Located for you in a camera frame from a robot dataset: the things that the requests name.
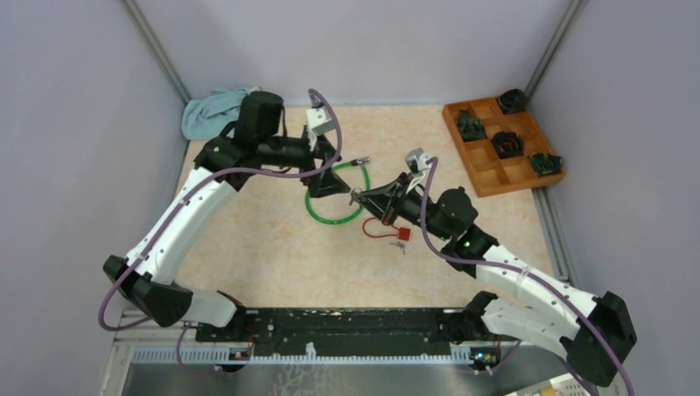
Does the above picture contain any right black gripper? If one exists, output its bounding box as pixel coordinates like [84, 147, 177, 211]
[355, 172, 452, 242]

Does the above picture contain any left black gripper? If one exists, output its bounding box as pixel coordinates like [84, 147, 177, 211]
[259, 127, 352, 197]

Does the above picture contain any silver key pair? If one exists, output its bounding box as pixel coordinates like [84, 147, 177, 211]
[350, 188, 362, 204]
[390, 242, 406, 256]

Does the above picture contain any red cable padlock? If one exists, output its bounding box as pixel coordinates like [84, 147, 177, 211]
[362, 218, 411, 242]

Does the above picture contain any green cable lock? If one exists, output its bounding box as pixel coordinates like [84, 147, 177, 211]
[305, 157, 371, 225]

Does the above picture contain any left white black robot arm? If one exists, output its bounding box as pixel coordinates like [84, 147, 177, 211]
[98, 88, 350, 342]

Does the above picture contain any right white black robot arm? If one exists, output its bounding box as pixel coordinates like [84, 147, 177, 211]
[351, 173, 637, 395]

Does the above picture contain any dark green flower left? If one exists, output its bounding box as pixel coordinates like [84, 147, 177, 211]
[456, 110, 486, 142]

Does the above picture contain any dark green flower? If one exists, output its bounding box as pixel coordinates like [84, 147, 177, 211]
[456, 110, 486, 142]
[528, 153, 563, 177]

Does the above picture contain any orange wooden compartment tray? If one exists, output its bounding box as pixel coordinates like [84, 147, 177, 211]
[442, 97, 566, 197]

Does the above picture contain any dark orange flower centre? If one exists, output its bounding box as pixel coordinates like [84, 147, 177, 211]
[491, 131, 524, 159]

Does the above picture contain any light blue cloth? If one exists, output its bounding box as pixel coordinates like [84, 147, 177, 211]
[181, 87, 262, 141]

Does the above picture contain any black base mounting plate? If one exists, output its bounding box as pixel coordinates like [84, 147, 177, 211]
[196, 308, 499, 357]

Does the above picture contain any dark flower top corner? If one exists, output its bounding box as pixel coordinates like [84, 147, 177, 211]
[496, 88, 528, 115]

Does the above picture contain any dark green flower right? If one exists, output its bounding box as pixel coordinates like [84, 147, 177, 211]
[528, 153, 563, 177]

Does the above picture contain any white plastic basket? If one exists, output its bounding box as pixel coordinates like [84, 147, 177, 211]
[507, 375, 591, 396]

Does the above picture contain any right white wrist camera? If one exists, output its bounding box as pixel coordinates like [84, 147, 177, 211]
[404, 148, 432, 191]

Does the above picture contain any aluminium frame rail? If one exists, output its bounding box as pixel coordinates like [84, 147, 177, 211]
[113, 307, 608, 366]

